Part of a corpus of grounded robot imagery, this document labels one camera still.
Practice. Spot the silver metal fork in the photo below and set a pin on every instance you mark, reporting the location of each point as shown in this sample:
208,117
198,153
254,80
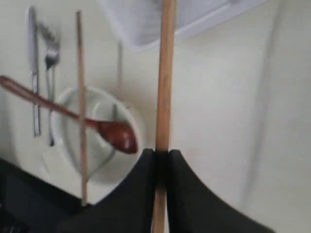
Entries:
51,57

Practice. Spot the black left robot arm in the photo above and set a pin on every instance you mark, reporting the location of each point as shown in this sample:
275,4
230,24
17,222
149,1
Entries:
31,205

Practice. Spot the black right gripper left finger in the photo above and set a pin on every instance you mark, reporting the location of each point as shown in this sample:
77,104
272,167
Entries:
127,209

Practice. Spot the white perforated plastic basket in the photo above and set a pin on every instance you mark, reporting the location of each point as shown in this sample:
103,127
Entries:
139,24

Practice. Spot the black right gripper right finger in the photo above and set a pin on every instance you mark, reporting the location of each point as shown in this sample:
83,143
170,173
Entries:
194,208

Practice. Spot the wooden chopstick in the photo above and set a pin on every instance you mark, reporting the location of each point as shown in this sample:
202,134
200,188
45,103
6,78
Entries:
82,106
163,113

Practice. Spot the silver table knife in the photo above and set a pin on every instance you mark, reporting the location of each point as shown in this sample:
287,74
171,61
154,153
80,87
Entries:
32,51

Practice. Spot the brown wooden spoon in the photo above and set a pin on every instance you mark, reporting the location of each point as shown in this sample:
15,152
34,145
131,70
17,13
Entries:
119,135

